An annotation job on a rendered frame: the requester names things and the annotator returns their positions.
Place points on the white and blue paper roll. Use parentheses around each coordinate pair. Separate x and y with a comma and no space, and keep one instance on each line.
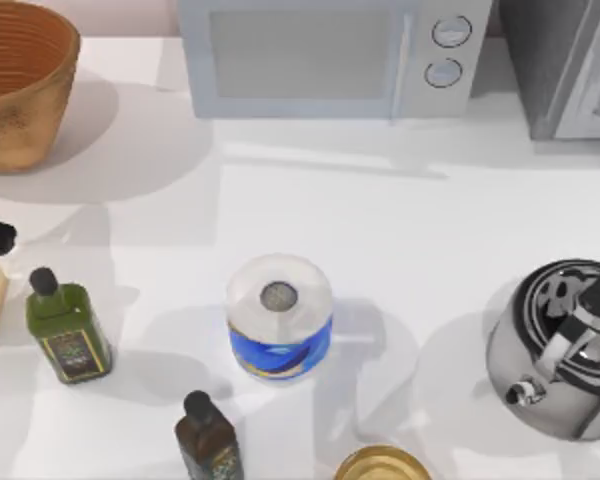
(279,320)

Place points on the pale microwave oven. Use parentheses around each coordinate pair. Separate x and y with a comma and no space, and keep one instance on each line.
(300,55)

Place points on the round microwave knob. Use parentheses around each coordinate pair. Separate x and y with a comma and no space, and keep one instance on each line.
(443,73)
(451,31)

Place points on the dark brown bottle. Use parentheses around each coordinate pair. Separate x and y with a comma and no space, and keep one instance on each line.
(207,445)

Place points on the green bottle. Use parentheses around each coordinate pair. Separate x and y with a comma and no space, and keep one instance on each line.
(67,332)

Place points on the brown ribbed plant pot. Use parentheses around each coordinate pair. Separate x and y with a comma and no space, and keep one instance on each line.
(25,95)

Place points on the grey cabinet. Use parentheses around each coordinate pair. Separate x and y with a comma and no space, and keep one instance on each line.
(570,65)

